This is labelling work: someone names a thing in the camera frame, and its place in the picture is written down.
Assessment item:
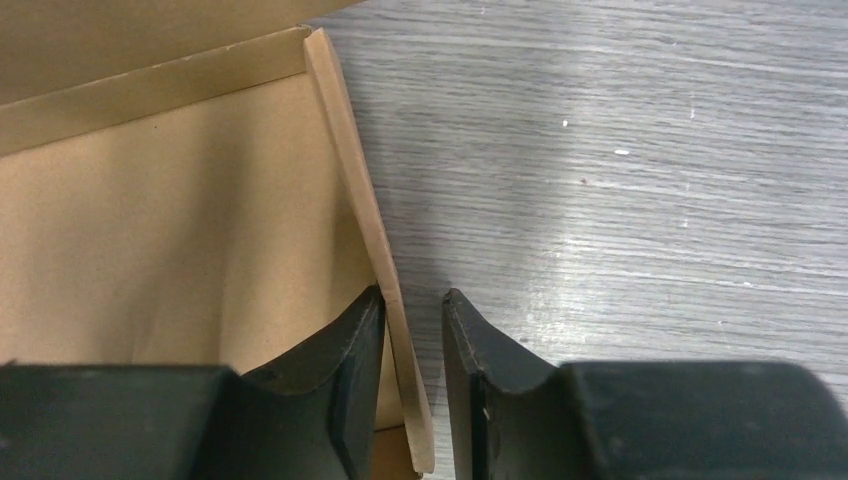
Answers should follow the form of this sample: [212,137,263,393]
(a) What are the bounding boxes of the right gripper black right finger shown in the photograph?
[442,289,847,479]

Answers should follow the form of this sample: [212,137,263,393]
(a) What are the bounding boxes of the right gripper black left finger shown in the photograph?
[1,286,386,479]

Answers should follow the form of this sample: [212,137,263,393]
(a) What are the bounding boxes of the brown cardboard box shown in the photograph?
[1,1,435,479]

